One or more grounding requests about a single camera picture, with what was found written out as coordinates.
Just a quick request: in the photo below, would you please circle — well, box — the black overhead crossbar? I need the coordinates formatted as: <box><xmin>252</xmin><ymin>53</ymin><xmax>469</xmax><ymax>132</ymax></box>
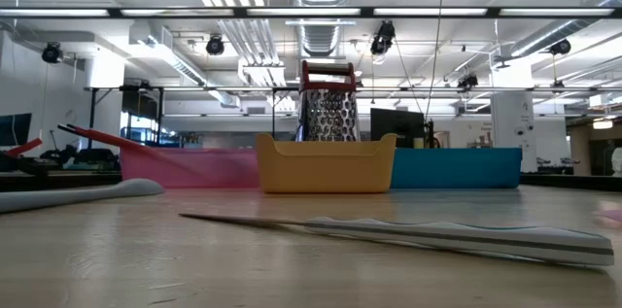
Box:
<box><xmin>0</xmin><ymin>5</ymin><xmax>622</xmax><ymax>19</ymax></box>

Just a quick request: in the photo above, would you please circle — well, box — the black ceiling spotlight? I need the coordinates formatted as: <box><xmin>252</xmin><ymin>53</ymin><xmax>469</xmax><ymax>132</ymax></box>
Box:
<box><xmin>369</xmin><ymin>20</ymin><xmax>397</xmax><ymax>56</ymax></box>
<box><xmin>548</xmin><ymin>38</ymin><xmax>572</xmax><ymax>56</ymax></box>
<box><xmin>41</xmin><ymin>41</ymin><xmax>63</xmax><ymax>65</ymax></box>
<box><xmin>205</xmin><ymin>33</ymin><xmax>226</xmax><ymax>56</ymax></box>
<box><xmin>456</xmin><ymin>73</ymin><xmax>480</xmax><ymax>90</ymax></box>

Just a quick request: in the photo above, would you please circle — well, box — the black background equipment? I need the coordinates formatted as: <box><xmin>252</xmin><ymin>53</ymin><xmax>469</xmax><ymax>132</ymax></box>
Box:
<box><xmin>0</xmin><ymin>145</ymin><xmax>122</xmax><ymax>176</ymax></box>

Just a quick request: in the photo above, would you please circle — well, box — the pink plastic bin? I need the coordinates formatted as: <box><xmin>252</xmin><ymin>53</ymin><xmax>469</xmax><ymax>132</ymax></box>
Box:
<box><xmin>119</xmin><ymin>147</ymin><xmax>261</xmax><ymax>189</ymax></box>

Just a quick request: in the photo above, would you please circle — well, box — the black monitor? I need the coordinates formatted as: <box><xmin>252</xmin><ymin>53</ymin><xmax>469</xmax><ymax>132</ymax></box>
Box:
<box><xmin>369</xmin><ymin>107</ymin><xmax>426</xmax><ymax>149</ymax></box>
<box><xmin>0</xmin><ymin>112</ymin><xmax>33</xmax><ymax>148</ymax></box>

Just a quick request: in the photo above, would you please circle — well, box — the red bar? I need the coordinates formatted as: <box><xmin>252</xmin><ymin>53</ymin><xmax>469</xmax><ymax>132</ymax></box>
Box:
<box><xmin>0</xmin><ymin>136</ymin><xmax>44</xmax><ymax>158</ymax></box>

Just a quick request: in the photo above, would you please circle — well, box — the grey silicone spatula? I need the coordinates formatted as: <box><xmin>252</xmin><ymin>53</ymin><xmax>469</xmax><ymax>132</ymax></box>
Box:
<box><xmin>0</xmin><ymin>178</ymin><xmax>166</xmax><ymax>216</ymax></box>

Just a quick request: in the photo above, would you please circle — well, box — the yellow plastic bin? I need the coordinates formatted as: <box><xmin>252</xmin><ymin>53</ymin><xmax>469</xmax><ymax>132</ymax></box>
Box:
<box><xmin>256</xmin><ymin>132</ymin><xmax>398</xmax><ymax>195</ymax></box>

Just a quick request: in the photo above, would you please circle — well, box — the teal plastic bin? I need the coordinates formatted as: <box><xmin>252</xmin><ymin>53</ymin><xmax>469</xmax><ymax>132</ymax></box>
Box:
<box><xmin>390</xmin><ymin>147</ymin><xmax>524</xmax><ymax>189</ymax></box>

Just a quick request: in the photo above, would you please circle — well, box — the white pillar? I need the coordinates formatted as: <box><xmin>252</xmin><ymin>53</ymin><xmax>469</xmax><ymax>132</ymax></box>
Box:
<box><xmin>490</xmin><ymin>62</ymin><xmax>536</xmax><ymax>176</ymax></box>

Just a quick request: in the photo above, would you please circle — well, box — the wooden cabinet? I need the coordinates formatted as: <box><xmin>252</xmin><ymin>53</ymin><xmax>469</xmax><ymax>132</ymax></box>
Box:
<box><xmin>568</xmin><ymin>118</ymin><xmax>600</xmax><ymax>177</ymax></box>

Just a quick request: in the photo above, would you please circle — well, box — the red handled spatula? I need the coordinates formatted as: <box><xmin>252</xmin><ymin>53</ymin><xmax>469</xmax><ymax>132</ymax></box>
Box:
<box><xmin>72</xmin><ymin>125</ymin><xmax>164</xmax><ymax>159</ymax></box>

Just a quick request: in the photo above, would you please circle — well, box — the steel box grater red handle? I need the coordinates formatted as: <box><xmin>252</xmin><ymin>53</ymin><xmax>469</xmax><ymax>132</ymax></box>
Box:
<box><xmin>295</xmin><ymin>59</ymin><xmax>362</xmax><ymax>143</ymax></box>

